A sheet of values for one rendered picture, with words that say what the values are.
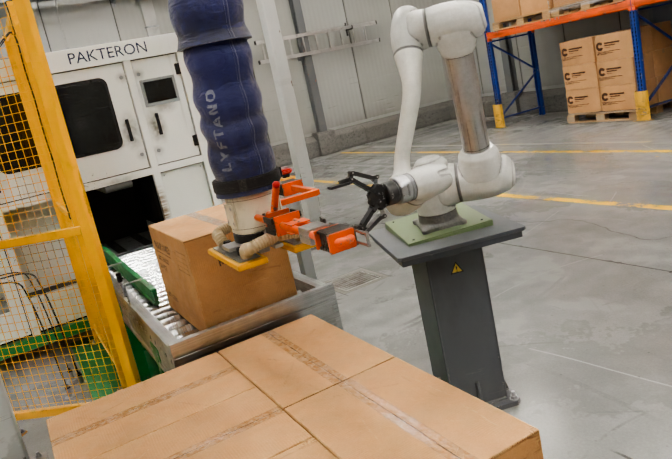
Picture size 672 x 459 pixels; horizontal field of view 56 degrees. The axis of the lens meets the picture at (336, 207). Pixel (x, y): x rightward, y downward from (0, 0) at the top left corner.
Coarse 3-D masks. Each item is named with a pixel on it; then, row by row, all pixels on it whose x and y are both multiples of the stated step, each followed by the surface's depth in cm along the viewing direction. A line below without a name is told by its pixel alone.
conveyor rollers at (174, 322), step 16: (128, 256) 430; (144, 256) 425; (112, 272) 398; (144, 272) 381; (160, 272) 369; (128, 288) 351; (160, 288) 334; (144, 304) 312; (160, 304) 307; (160, 320) 288; (176, 320) 282; (176, 336) 258
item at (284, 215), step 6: (282, 210) 194; (288, 210) 195; (294, 210) 192; (264, 216) 192; (270, 216) 193; (276, 216) 186; (282, 216) 186; (288, 216) 187; (294, 216) 188; (264, 222) 191; (270, 222) 186; (276, 222) 185; (270, 228) 189; (276, 228) 186; (282, 234) 187
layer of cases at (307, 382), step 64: (320, 320) 244; (192, 384) 211; (256, 384) 202; (320, 384) 192; (384, 384) 184; (448, 384) 176; (64, 448) 187; (128, 448) 179; (192, 448) 172; (256, 448) 165; (320, 448) 159; (384, 448) 153; (448, 448) 148; (512, 448) 144
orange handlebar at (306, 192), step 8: (304, 192) 226; (312, 192) 226; (280, 200) 221; (288, 200) 222; (296, 200) 223; (256, 216) 203; (280, 224) 185; (288, 224) 179; (296, 224) 178; (304, 224) 179; (288, 232) 181; (296, 232) 175; (312, 232) 167; (320, 240) 162; (336, 240) 155; (344, 240) 154; (352, 240) 156
